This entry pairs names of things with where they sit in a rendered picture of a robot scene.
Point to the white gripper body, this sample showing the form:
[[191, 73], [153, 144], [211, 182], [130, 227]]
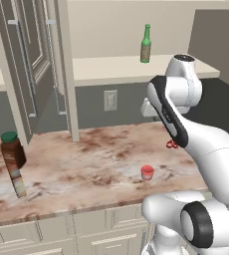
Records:
[[148, 109]]

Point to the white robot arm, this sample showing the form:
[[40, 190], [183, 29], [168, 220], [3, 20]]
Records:
[[216, 159]]

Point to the green glass bottle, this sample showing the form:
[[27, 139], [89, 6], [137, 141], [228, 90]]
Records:
[[146, 45]]

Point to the narrow beige cabinet door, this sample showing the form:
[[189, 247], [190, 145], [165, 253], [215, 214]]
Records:
[[64, 66]]

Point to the wide beige cabinet door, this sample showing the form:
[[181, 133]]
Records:
[[23, 66]]

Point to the beige lower cabinet door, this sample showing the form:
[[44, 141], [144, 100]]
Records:
[[116, 245]]

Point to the brown jar with green lid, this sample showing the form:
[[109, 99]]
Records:
[[13, 151]]

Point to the beige wall outlet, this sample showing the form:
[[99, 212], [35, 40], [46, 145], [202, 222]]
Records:
[[110, 100]]

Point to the beige open wall cabinet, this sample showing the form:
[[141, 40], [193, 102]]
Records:
[[119, 71]]

